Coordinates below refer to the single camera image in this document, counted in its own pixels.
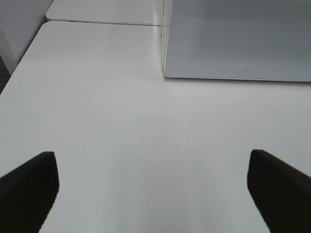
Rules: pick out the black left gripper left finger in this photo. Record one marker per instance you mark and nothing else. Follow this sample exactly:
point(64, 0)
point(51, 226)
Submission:
point(28, 193)

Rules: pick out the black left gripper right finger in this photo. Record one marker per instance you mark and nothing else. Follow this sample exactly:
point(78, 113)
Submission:
point(281, 193)

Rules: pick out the white microwave door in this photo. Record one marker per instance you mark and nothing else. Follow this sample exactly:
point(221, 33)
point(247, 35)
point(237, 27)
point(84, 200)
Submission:
point(240, 39)

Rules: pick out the white microwave oven body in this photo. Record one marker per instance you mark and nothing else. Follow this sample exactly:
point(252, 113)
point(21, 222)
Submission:
point(164, 15)

